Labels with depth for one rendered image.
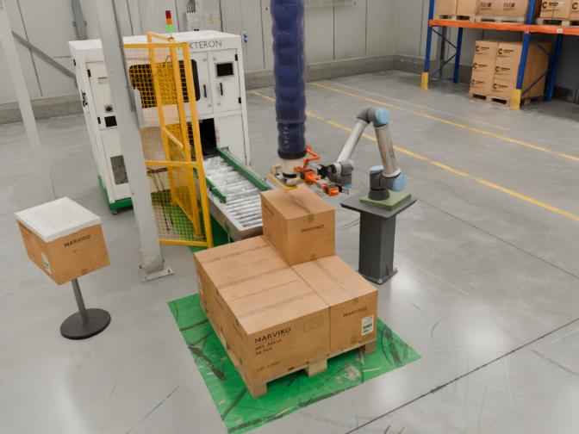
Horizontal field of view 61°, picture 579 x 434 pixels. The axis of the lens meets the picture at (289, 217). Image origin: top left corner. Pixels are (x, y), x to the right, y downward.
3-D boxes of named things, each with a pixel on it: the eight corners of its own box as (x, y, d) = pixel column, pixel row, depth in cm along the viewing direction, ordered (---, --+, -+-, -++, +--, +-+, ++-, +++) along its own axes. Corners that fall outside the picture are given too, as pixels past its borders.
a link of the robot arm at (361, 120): (359, 102, 392) (322, 178, 390) (370, 103, 382) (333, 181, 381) (368, 109, 399) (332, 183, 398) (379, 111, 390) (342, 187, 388)
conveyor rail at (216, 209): (175, 172, 623) (172, 158, 615) (178, 171, 625) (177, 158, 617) (241, 250, 435) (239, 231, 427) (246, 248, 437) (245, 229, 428)
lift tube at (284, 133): (273, 153, 384) (265, 9, 339) (298, 148, 393) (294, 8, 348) (285, 161, 366) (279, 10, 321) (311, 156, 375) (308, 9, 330)
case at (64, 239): (28, 257, 392) (14, 213, 375) (77, 239, 418) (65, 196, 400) (59, 286, 353) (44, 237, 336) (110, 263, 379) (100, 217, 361)
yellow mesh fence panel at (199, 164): (138, 251, 523) (96, 44, 432) (142, 247, 532) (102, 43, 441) (215, 257, 506) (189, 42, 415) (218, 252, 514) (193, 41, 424)
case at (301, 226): (263, 233, 430) (259, 191, 413) (304, 224, 443) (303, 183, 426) (289, 265, 380) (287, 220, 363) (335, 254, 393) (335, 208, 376)
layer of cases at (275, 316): (199, 293, 422) (193, 252, 405) (301, 263, 461) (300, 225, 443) (252, 382, 325) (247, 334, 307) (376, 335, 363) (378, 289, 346)
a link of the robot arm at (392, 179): (394, 182, 425) (376, 102, 387) (409, 187, 412) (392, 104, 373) (382, 191, 419) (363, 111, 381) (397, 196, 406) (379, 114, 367)
